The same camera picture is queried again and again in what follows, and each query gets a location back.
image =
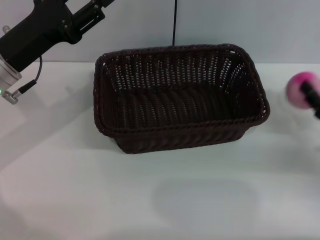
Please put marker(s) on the dark brown woven basket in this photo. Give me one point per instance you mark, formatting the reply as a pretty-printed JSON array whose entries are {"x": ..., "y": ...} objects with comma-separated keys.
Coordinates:
[{"x": 180, "y": 112}]

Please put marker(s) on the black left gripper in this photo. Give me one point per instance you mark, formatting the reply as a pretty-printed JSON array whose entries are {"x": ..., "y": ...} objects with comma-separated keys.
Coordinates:
[{"x": 37, "y": 30}]

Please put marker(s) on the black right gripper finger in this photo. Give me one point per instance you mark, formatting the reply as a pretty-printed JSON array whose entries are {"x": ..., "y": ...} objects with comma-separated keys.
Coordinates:
[{"x": 312, "y": 97}]

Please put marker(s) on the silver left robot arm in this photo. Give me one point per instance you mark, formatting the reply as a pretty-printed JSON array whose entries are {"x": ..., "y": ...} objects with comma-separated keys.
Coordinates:
[{"x": 7, "y": 75}]

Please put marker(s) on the pink peach bun toy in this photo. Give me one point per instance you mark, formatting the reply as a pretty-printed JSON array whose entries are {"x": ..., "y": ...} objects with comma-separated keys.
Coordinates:
[{"x": 295, "y": 87}]

